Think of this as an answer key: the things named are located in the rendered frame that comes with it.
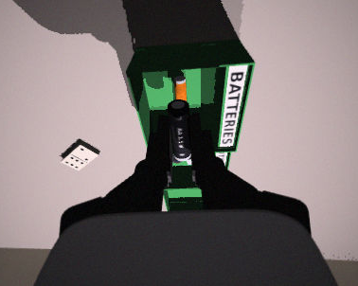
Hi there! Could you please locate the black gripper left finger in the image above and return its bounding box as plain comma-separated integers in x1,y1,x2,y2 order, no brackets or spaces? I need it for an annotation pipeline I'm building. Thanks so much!
59,115,173,237

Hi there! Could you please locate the black aa battery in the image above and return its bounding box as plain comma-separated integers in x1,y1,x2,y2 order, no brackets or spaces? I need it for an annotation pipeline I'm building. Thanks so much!
168,99,191,161

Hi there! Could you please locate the white domino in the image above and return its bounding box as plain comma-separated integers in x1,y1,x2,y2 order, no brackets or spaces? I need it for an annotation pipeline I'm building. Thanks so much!
61,141,100,170

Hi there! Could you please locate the dark green bin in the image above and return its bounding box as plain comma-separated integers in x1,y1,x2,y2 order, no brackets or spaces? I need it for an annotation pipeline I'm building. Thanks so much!
126,39,255,211

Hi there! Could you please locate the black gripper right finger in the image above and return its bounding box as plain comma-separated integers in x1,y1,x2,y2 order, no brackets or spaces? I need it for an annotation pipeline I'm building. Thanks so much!
189,113,312,235

